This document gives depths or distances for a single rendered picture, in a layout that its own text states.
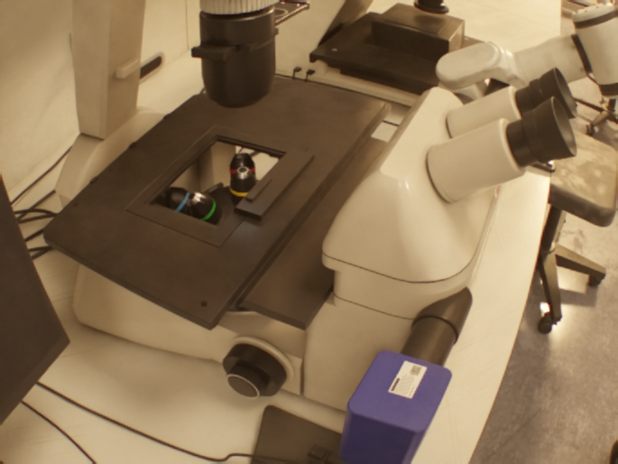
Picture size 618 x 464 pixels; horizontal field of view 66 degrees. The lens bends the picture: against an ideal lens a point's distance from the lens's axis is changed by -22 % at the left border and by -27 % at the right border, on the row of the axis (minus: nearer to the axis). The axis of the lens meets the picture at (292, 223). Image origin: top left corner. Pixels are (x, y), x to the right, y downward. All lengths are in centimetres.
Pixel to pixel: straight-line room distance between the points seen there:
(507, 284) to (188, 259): 45
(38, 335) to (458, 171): 35
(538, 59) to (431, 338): 48
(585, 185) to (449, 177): 119
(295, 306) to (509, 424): 115
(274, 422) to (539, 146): 38
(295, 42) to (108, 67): 62
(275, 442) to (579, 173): 126
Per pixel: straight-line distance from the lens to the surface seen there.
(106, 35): 60
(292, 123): 66
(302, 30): 115
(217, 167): 71
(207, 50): 49
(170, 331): 66
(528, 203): 96
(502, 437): 154
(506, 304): 77
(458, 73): 79
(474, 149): 43
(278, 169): 58
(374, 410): 39
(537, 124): 41
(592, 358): 181
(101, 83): 63
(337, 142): 63
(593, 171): 169
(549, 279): 181
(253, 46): 50
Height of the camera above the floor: 130
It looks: 40 degrees down
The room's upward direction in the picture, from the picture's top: 1 degrees counter-clockwise
